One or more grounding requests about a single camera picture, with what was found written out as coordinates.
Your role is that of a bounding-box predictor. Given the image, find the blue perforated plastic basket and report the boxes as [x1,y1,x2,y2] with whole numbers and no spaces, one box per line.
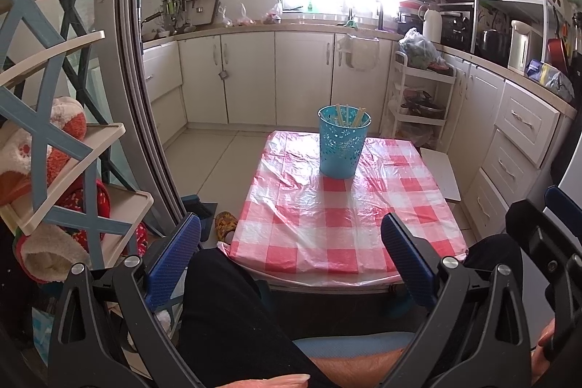
[317,105,372,180]

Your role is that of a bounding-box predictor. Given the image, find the plastic bag of greens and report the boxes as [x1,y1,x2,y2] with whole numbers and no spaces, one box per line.
[399,28,449,68]

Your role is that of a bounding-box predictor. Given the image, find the white thermos jug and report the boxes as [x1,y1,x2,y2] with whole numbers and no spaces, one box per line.
[422,7,443,44]

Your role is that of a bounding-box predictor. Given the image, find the light blue bag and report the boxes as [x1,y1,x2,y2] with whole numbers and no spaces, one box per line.
[32,308,60,364]

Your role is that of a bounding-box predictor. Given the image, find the grey sliding door frame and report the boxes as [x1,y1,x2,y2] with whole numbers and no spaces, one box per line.
[93,0,201,234]

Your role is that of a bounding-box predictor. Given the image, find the crumpled plastic bag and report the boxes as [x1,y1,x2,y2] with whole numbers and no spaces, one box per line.
[543,70,574,100]

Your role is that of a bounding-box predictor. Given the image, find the person's left hand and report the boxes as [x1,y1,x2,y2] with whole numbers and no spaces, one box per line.
[223,373,312,388]

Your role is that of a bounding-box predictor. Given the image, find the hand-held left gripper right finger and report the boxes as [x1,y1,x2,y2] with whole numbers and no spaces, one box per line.
[379,213,535,388]

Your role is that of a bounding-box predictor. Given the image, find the white trolley cart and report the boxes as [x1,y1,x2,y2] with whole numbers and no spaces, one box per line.
[387,50,457,148]

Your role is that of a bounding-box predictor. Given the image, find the pink checked plastic tablecloth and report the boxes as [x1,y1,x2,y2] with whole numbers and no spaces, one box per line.
[217,130,469,291]

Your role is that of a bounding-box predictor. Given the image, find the white electric water boiler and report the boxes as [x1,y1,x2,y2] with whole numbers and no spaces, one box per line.
[508,20,544,75]

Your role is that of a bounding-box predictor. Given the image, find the red white fleece slipper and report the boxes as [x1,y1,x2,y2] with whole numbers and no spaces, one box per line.
[13,220,148,284]

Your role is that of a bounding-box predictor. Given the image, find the red pan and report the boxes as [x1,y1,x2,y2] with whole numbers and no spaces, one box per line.
[546,37,569,75]

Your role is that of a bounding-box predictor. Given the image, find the red dotted plush slipper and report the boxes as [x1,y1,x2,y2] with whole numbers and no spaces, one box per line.
[59,176,112,220]

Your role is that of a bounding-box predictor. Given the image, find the black pot with glass lid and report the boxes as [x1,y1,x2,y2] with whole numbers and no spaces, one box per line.
[400,90,446,118]

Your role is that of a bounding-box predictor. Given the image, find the blue stool seat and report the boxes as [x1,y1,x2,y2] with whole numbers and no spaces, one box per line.
[291,331,414,359]

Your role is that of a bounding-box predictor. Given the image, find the person's right hand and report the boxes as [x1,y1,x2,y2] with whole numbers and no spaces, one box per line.
[529,317,559,385]

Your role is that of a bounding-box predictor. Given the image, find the bunch of wooden chopsticks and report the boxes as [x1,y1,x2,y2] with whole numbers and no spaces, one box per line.
[334,103,368,127]

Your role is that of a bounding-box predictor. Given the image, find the white hanging door bin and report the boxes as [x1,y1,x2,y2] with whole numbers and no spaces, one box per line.
[336,32,380,73]

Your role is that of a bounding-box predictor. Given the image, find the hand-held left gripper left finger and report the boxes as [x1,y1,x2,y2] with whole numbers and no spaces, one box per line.
[48,213,203,388]

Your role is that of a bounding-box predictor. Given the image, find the stack of cookware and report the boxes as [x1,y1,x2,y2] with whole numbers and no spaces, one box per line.
[398,0,435,36]

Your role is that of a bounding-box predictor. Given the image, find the white board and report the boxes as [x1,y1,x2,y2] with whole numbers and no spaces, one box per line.
[419,147,462,202]

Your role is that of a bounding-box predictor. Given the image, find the orange white plush slipper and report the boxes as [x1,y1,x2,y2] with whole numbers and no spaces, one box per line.
[0,96,88,207]

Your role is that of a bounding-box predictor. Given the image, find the cream kitchen base cabinets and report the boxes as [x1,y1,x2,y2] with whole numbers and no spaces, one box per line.
[141,20,578,234]

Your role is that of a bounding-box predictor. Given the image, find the person's bare leg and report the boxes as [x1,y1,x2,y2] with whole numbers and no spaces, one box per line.
[311,349,405,388]

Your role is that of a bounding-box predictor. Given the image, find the white countertop storage rack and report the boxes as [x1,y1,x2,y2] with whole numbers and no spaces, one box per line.
[470,0,562,73]

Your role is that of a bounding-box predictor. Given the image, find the black toaster oven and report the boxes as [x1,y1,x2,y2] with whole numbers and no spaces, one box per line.
[440,11,476,52]

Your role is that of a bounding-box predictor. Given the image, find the person's left leg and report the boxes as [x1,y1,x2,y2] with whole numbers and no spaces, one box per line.
[175,247,335,388]

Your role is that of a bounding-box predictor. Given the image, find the brown patterned slipper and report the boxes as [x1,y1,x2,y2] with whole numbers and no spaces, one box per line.
[215,212,237,241]

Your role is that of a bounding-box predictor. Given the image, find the blue and cream shoe rack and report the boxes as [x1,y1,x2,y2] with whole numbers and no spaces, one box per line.
[0,0,155,275]

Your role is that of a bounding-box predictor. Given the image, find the black cooking pot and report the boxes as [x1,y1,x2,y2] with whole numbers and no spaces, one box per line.
[477,29,510,66]

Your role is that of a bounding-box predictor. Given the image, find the blue packet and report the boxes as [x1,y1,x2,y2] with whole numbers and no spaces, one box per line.
[525,60,553,82]

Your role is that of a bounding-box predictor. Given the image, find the dark blue dustpan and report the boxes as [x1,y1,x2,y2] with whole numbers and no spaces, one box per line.
[179,196,218,241]

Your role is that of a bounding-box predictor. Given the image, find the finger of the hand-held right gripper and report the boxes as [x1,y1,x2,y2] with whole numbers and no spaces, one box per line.
[545,185,582,227]
[506,199,582,293]

